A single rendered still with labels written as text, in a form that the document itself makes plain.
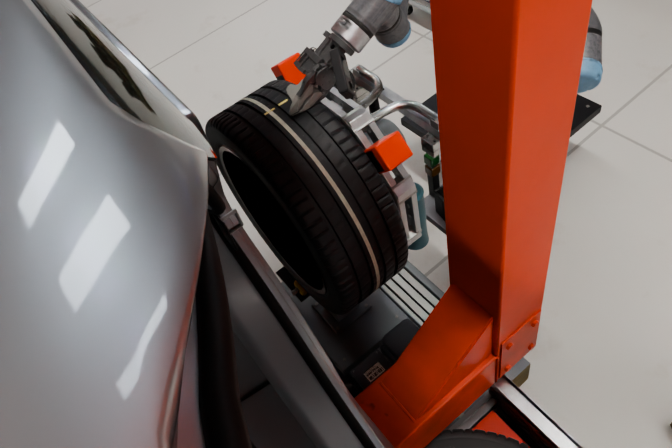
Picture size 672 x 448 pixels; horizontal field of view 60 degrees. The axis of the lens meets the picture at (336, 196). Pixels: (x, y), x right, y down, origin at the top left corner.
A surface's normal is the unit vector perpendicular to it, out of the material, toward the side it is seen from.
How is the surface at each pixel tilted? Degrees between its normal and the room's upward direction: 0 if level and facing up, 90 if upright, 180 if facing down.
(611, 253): 0
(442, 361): 36
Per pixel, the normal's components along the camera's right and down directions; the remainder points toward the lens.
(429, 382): -0.61, -0.18
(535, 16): 0.60, 0.53
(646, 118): -0.18, -0.64
